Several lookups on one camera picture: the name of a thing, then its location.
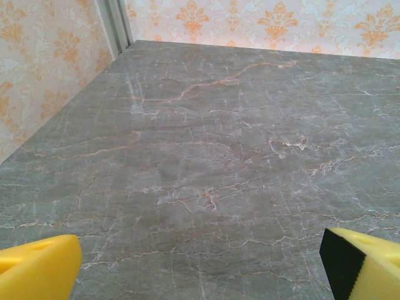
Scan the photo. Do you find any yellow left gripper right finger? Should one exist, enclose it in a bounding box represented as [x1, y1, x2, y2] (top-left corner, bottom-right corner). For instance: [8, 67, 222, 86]
[319, 227, 400, 300]

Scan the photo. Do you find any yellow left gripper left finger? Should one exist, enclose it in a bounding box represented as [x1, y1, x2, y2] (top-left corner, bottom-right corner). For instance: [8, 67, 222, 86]
[0, 234, 83, 300]

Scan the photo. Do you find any aluminium frame post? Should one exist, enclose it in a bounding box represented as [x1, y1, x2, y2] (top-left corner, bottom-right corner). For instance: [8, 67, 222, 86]
[93, 0, 135, 54]

